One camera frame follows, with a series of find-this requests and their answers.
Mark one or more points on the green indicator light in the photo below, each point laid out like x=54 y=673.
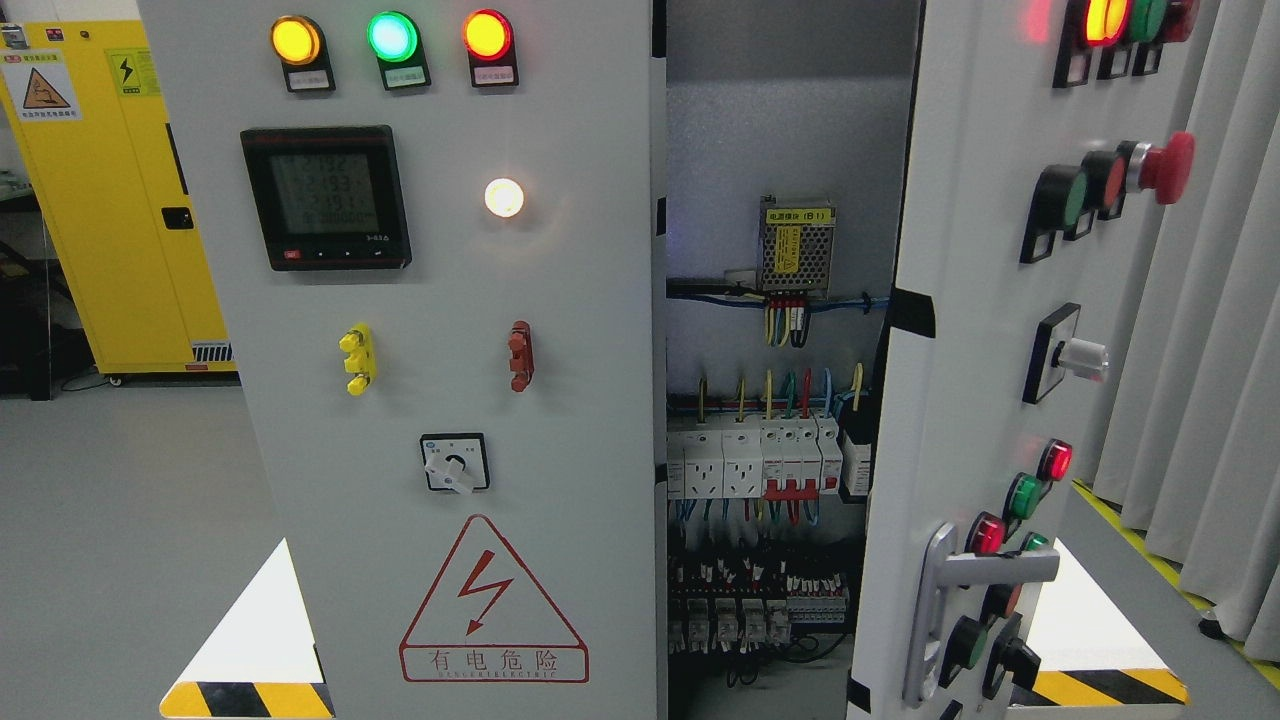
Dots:
x=396 y=43

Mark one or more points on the grey curtain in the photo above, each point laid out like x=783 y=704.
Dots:
x=1192 y=447

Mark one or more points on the red terminal post block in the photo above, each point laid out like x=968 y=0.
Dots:
x=521 y=360

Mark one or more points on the grey cabinet door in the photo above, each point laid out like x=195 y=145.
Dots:
x=571 y=458
x=1015 y=246

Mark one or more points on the red emergency stop button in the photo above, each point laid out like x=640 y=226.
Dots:
x=1163 y=169

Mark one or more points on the yellow indicator light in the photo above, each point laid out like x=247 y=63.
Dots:
x=300 y=45

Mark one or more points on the yellow terminal post block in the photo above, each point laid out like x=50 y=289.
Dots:
x=360 y=360

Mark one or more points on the white rotary selector switch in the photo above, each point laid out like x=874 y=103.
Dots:
x=455 y=462

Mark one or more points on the red indicator light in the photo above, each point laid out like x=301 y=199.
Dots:
x=489 y=41

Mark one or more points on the white glowing indicator light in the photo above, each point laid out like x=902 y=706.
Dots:
x=504 y=197

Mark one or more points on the yellow safety cabinet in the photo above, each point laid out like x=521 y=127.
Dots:
x=90 y=120

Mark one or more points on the silver door handle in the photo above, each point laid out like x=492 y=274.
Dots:
x=943 y=569

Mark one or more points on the white circuit breaker row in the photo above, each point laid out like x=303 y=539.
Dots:
x=783 y=457

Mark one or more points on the metal mesh power supply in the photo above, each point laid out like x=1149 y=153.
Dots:
x=796 y=239

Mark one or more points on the black relay terminal row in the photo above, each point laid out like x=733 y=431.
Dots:
x=752 y=599

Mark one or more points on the black digital power meter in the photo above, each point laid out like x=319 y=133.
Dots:
x=328 y=198

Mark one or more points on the black white surge protector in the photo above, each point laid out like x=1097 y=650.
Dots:
x=857 y=471

